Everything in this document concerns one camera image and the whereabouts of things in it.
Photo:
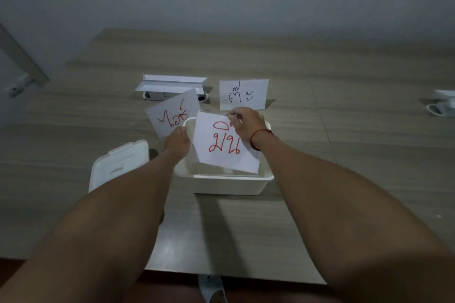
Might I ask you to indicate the person's left hand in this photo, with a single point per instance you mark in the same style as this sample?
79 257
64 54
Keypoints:
177 144

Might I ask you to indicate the white paper dark writing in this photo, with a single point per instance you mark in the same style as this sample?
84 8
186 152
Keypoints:
256 95

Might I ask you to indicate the white paper slanted red writing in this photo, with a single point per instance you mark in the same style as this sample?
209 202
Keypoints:
167 114

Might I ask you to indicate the grey metal partition post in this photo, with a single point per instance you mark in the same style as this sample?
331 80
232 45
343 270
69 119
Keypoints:
21 54

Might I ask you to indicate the person's right hand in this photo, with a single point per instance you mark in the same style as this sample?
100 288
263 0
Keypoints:
249 123

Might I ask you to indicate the white box lid with handle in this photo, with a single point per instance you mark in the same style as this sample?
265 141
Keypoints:
117 164

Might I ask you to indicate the white plastic storage box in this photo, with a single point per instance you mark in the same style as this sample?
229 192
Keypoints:
227 183

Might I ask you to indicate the white metal post bracket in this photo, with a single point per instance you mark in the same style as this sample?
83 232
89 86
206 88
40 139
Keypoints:
16 88

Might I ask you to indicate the white paper large red writing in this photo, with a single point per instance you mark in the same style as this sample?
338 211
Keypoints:
227 160

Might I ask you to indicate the person's right forearm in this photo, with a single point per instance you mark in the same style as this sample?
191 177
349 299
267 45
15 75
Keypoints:
348 221

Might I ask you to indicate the person's left forearm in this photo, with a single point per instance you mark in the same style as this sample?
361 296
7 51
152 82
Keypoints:
106 228

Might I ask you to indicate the white slipper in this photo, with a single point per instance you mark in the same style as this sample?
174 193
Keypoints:
213 290

